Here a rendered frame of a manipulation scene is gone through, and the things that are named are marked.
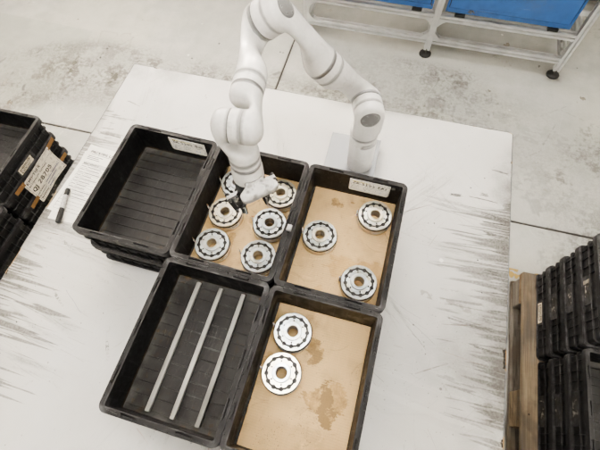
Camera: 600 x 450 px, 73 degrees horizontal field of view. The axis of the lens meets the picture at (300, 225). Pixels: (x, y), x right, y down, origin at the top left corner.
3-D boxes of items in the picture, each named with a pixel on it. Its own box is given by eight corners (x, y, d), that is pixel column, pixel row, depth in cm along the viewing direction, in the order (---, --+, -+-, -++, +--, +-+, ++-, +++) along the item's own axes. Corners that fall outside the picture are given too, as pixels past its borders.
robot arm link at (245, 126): (258, 132, 76) (271, 77, 81) (212, 127, 76) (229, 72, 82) (262, 154, 82) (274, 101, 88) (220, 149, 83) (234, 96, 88)
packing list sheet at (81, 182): (87, 144, 157) (86, 143, 156) (141, 155, 154) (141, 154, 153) (42, 216, 143) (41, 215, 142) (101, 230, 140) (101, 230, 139)
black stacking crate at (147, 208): (145, 145, 142) (133, 124, 132) (224, 164, 138) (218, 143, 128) (90, 245, 125) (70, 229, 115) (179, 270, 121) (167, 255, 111)
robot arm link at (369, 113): (388, 108, 116) (380, 145, 131) (382, 84, 120) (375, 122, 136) (356, 112, 116) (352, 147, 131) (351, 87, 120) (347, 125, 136)
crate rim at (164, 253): (135, 128, 134) (132, 122, 132) (220, 146, 130) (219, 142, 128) (73, 232, 117) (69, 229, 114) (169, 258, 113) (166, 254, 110)
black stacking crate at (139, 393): (179, 270, 121) (167, 256, 111) (273, 296, 117) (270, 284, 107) (118, 412, 104) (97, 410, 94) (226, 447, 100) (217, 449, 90)
